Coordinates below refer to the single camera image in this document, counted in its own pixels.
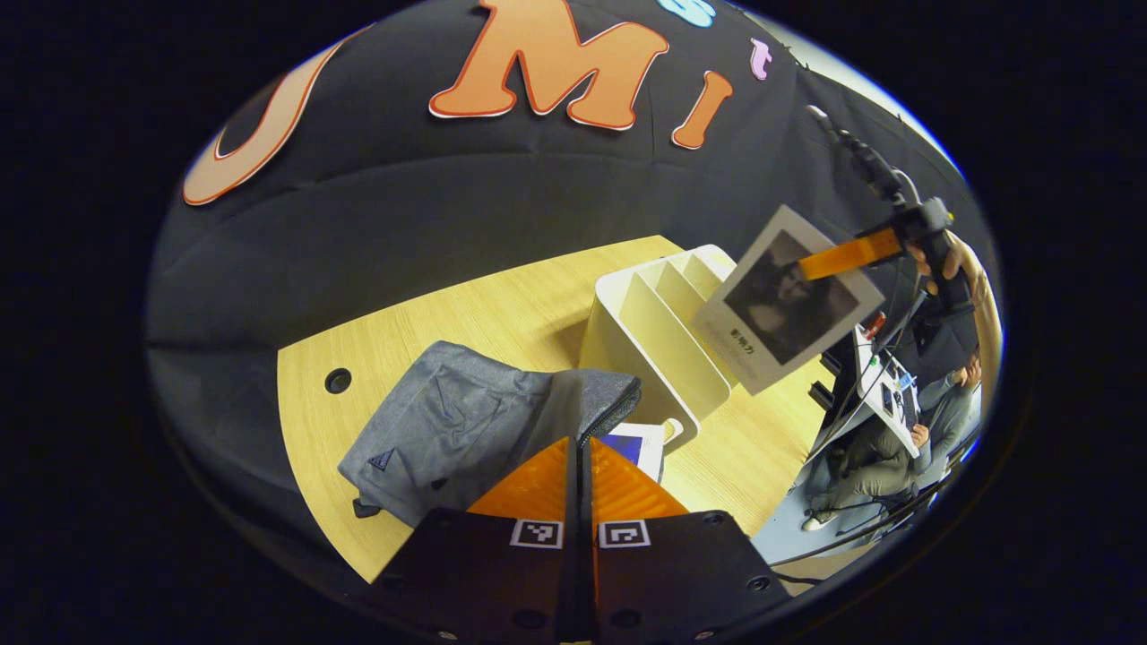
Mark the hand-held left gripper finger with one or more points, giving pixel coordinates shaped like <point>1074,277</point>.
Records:
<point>571,582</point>
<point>587,582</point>

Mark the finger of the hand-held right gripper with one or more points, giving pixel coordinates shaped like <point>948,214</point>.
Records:
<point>851,255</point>

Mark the grey portrait book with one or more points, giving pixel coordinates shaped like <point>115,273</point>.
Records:
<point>789,313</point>

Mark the blue book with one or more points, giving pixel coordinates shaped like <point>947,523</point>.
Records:
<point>641,443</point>

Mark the grey schoolbag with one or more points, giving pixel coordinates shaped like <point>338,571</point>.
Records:
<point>448,421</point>

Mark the white bookshelf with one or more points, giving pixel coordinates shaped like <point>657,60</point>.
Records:
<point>654,349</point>

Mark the white electronics board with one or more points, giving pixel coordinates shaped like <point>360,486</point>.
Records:
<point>883,385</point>

